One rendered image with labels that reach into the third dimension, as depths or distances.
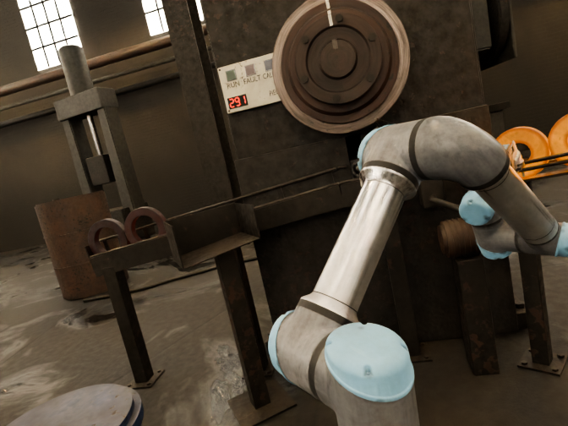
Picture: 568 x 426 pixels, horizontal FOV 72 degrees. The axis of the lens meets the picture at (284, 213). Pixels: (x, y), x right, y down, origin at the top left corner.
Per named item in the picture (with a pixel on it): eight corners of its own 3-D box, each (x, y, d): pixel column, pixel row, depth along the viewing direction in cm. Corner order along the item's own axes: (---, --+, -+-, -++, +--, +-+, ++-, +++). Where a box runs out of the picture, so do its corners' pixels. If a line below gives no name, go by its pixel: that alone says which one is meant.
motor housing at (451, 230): (456, 358, 143) (434, 217, 135) (522, 352, 138) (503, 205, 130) (466, 379, 130) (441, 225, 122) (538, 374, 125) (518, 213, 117)
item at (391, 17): (290, 145, 149) (263, 17, 142) (417, 117, 139) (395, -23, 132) (287, 146, 143) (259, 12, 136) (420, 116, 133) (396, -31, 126)
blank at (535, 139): (488, 134, 126) (485, 136, 123) (544, 119, 114) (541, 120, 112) (500, 181, 127) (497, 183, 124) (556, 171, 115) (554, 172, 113)
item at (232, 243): (213, 407, 145) (162, 221, 134) (276, 379, 155) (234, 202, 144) (228, 439, 126) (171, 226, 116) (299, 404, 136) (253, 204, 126)
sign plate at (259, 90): (229, 114, 160) (218, 68, 157) (290, 98, 154) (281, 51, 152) (227, 113, 158) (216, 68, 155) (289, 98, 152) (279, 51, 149)
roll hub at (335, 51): (306, 113, 136) (289, 30, 132) (388, 94, 130) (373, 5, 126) (303, 112, 130) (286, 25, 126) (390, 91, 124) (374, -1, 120)
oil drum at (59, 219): (91, 281, 405) (65, 197, 392) (141, 272, 393) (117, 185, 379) (47, 304, 348) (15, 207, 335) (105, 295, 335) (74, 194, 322)
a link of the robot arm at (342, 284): (300, 395, 56) (428, 102, 71) (249, 360, 69) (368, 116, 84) (351, 417, 62) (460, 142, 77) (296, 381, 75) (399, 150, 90)
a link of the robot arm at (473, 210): (461, 230, 97) (451, 201, 94) (475, 206, 103) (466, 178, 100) (496, 229, 91) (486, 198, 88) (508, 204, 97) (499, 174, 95)
